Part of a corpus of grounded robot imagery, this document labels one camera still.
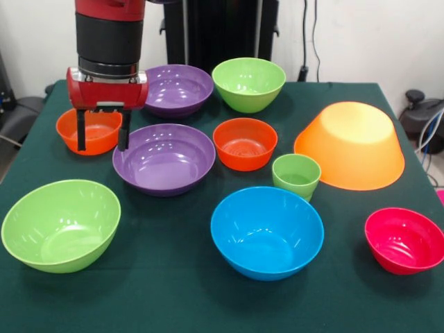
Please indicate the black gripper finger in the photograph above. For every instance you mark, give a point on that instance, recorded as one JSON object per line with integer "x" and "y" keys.
{"x": 123, "y": 133}
{"x": 81, "y": 132}

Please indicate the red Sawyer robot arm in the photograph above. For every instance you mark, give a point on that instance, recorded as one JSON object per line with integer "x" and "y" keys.
{"x": 109, "y": 38}

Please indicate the blue plastic bowl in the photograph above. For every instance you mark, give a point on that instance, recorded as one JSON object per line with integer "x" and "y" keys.
{"x": 267, "y": 243}

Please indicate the purple plastic bowl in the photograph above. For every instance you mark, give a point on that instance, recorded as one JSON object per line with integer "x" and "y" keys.
{"x": 163, "y": 173}
{"x": 180, "y": 97}

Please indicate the green plastic bowl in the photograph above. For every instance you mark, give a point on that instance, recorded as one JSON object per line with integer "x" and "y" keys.
{"x": 248, "y": 98}
{"x": 60, "y": 230}

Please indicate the green plastic cup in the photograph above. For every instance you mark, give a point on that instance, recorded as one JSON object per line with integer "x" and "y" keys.
{"x": 309, "y": 197}
{"x": 295, "y": 180}

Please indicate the dark green tablecloth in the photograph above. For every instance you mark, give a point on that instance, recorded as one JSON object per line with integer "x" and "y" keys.
{"x": 222, "y": 305}

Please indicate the black pedestal foot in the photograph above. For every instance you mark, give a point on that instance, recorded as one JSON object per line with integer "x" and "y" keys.
{"x": 24, "y": 114}
{"x": 416, "y": 118}

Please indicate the orange-red plastic bowl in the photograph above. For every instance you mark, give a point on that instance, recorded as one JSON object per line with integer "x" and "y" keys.
{"x": 244, "y": 156}
{"x": 100, "y": 138}

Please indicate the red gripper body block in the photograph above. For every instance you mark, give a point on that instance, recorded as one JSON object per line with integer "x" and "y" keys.
{"x": 107, "y": 93}

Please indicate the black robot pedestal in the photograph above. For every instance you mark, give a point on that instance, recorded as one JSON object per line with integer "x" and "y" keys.
{"x": 215, "y": 34}

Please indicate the large orange plastic bowl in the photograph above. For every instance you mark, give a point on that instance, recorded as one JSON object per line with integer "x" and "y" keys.
{"x": 350, "y": 156}

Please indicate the pink plastic bowl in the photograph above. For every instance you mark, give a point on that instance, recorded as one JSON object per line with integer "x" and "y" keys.
{"x": 402, "y": 246}

